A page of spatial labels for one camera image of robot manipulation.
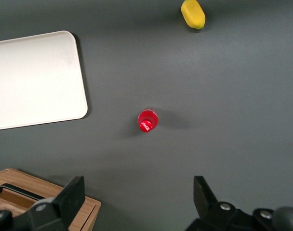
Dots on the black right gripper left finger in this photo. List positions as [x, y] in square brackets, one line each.
[64, 204]

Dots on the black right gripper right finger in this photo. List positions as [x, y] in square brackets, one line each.
[209, 204]

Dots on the wooden board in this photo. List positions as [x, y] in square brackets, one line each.
[87, 211]

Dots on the red capped small bottle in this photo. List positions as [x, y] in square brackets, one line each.
[147, 120]

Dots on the white rectangular tray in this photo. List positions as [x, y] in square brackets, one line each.
[35, 79]

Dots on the yellow lemon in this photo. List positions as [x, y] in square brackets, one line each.
[193, 14]

